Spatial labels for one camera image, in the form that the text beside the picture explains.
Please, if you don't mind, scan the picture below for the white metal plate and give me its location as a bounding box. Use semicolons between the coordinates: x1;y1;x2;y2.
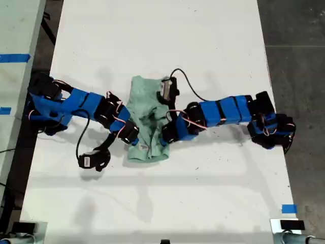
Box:
270;218;303;244

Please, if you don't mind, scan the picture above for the black camera cable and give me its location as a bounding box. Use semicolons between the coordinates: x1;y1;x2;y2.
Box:
169;68;209;102
75;111;91;160

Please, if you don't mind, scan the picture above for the black camera box white label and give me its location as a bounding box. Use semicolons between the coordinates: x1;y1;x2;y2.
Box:
78;149;111;173

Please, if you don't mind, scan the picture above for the square blue tape piece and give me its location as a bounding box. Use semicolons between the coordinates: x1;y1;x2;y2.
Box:
281;204;298;214

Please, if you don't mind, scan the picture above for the long blue tape strip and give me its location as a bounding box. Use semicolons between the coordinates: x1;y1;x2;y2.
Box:
0;53;31;64

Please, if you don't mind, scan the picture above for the black camera box silver face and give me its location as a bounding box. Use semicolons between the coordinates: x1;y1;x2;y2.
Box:
155;77;180;105

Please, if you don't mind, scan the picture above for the black power cable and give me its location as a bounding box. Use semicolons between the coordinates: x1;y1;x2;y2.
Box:
283;128;298;156

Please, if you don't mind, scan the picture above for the black stand leg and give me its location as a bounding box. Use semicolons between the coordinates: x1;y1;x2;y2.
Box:
40;0;57;48

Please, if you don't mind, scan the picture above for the pale green T-shirt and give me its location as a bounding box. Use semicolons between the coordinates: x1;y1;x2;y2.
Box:
123;75;178;163

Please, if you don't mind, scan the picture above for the small black box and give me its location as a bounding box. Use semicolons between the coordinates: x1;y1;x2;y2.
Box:
280;220;305;231
12;222;39;233

